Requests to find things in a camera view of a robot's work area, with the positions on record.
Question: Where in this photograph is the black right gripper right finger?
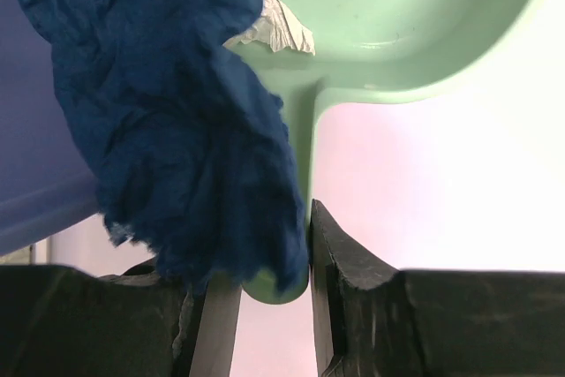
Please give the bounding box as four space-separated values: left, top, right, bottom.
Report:
310 201 564 376

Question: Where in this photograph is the white scrap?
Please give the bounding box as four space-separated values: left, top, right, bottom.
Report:
223 0 316 56

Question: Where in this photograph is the blue plastic bucket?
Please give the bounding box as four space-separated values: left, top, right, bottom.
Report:
0 0 97 254

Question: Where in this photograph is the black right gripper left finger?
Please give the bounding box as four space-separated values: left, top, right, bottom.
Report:
0 257 242 377

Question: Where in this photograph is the dark blue scrap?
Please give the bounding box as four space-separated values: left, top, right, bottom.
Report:
19 0 308 292

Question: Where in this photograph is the teal dustpan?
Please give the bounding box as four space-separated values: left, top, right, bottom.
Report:
229 0 561 305

